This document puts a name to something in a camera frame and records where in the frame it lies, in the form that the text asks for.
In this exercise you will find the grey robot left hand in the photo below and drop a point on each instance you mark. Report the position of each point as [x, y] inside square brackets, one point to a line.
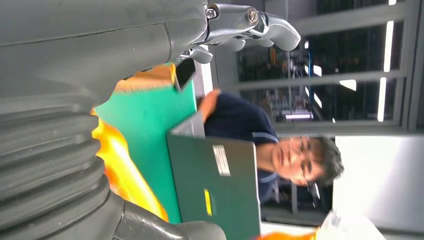
[82, 43]

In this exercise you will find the orange bottle with clear cap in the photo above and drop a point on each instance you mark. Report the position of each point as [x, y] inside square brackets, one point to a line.
[348, 228]

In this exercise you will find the orange bottle with blue label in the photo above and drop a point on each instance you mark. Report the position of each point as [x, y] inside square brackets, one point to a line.
[122, 159]

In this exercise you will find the yellow plastic mat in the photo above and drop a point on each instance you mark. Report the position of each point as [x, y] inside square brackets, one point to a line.
[149, 79]

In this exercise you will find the black smartphone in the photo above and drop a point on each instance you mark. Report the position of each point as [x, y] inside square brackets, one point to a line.
[185, 73]

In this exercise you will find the person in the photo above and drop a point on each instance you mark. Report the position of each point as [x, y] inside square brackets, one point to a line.
[238, 122]

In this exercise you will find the dark green laptop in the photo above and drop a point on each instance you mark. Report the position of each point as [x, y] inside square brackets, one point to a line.
[215, 192]

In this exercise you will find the grey window frame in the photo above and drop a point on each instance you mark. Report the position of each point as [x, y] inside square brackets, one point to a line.
[318, 79]

